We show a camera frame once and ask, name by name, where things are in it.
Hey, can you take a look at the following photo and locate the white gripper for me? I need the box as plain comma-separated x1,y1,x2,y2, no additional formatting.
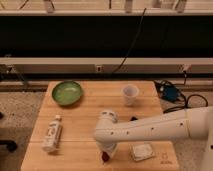
96,142,117,159

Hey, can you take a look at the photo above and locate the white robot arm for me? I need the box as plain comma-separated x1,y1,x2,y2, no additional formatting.
93,106,213,171

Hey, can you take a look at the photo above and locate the red pepper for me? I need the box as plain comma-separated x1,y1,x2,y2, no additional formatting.
102,152,110,162

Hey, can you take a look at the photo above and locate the blue power device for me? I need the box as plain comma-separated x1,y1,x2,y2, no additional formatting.
155,80,180,102

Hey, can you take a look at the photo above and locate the small white square container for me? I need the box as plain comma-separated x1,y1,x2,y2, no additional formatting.
130,143,155,162

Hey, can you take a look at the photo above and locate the white plastic bottle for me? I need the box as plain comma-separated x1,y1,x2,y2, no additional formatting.
42,115,62,153

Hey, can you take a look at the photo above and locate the black floor cable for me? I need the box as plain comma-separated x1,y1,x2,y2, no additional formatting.
162,93,209,114

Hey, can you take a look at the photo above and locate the black hanging cable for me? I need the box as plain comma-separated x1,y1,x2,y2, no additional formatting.
110,7,148,75

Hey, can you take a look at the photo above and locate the small black object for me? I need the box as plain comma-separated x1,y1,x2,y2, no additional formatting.
130,116,138,121

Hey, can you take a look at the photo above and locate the green ceramic bowl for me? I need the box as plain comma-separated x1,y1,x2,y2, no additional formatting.
52,81,83,106

